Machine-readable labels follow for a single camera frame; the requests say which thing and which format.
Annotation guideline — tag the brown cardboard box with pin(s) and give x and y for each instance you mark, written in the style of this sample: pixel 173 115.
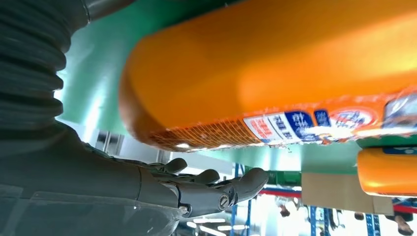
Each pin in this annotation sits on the brown cardboard box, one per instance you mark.
pixel 335 192

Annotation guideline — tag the person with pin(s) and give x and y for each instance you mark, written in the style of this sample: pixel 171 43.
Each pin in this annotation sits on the person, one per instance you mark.
pixel 404 224
pixel 285 211

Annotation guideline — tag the blue metal rack post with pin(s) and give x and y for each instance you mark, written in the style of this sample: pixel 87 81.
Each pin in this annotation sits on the blue metal rack post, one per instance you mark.
pixel 234 221
pixel 313 221

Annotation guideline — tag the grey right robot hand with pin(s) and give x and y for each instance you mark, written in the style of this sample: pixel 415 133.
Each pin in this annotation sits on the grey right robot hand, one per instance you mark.
pixel 65 182

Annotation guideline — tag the green crate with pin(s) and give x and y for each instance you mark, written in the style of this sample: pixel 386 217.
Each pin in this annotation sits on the green crate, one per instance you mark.
pixel 283 178

